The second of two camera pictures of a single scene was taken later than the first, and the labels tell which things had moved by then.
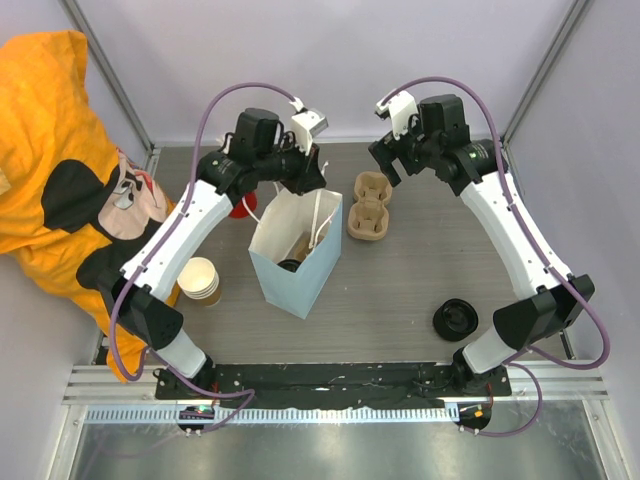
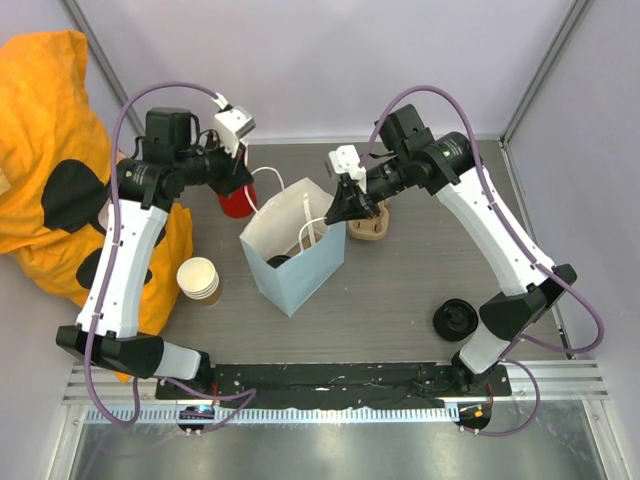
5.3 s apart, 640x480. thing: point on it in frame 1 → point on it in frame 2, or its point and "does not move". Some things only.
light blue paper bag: [295, 247] does not move
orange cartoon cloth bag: [76, 195] does not move
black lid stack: [455, 320] does not move
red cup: [239, 211] does not move
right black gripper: [387, 151] → [348, 204]
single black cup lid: [290, 264] → [277, 261]
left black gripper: [309, 176] → [235, 173]
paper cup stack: [198, 278] does not move
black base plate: [340, 382] does not move
